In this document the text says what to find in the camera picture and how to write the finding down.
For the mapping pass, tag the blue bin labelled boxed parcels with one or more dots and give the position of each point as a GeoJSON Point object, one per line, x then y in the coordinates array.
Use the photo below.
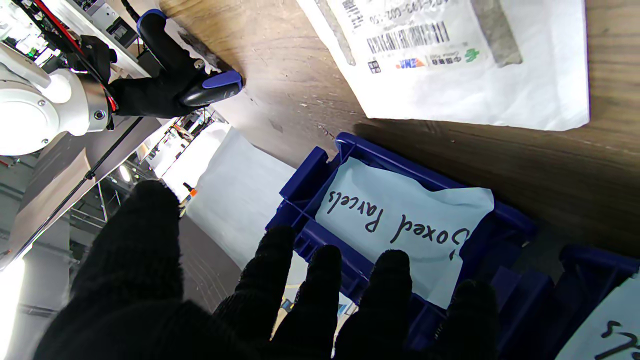
{"type": "Point", "coordinates": [320, 175]}

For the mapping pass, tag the paper label bagged parcels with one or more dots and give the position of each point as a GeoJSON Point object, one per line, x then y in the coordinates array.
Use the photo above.
{"type": "Point", "coordinates": [615, 325]}

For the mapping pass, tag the black and blue barcode scanner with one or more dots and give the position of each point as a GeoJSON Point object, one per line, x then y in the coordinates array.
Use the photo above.
{"type": "Point", "coordinates": [160, 42]}

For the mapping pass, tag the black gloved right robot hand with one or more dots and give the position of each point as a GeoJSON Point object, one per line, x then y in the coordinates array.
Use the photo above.
{"type": "Point", "coordinates": [145, 97]}

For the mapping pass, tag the blue bin labelled bagged parcels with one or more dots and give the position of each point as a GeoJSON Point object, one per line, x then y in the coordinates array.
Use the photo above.
{"type": "Point", "coordinates": [580, 270]}

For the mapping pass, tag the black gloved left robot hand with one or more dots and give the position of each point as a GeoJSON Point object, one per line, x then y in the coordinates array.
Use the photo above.
{"type": "Point", "coordinates": [130, 280]}

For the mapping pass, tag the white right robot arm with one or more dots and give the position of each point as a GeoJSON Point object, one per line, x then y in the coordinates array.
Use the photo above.
{"type": "Point", "coordinates": [35, 110]}

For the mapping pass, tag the paper label boxed parcels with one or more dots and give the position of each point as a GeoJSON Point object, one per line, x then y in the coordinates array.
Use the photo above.
{"type": "Point", "coordinates": [400, 200]}

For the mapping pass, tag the white plastic mailer bag parcel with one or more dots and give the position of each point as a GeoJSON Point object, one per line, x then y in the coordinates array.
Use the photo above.
{"type": "Point", "coordinates": [450, 75]}

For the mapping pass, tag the printed warehouse backdrop banner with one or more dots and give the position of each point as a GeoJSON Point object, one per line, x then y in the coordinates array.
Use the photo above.
{"type": "Point", "coordinates": [230, 190]}

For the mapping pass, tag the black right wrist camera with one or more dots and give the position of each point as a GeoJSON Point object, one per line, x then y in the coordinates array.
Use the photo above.
{"type": "Point", "coordinates": [97, 55]}

